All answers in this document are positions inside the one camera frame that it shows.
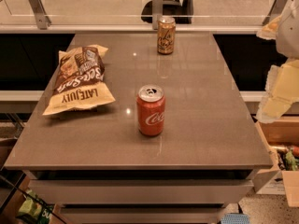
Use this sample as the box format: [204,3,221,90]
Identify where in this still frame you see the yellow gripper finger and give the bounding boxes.
[256,16,281,40]
[256,60,299,123]

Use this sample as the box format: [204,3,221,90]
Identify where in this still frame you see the orange LaCroix can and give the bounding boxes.
[157,16,176,54]

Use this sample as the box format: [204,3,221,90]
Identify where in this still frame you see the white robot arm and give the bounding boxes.
[256,0,299,123]

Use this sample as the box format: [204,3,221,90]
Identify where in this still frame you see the red Coca-Cola can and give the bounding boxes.
[136,84,165,136]

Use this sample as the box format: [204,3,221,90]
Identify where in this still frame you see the cardboard box with items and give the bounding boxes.
[253,116,299,207]

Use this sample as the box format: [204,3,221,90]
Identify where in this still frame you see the black office chair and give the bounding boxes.
[141,0,193,24]

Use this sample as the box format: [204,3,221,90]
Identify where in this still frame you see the blue plastic basket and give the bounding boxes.
[221,214,250,224]

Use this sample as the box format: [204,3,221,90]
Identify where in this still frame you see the Late July chip bag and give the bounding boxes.
[43,45,115,116]

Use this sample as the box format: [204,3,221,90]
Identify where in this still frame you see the grey table drawer unit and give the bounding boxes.
[29,179,253,224]

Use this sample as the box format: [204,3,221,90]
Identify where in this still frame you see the green snack bag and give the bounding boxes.
[16,189,54,224]

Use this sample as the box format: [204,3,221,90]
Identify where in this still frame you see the right metal glass bracket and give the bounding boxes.
[263,0,289,25]

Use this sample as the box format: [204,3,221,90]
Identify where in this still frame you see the metal glass bracket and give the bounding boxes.
[152,0,163,30]
[263,0,289,25]
[28,0,51,30]

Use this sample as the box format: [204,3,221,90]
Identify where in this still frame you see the middle metal glass bracket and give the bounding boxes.
[152,0,163,30]

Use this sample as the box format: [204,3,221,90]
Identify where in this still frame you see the left metal glass bracket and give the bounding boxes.
[28,0,51,30]

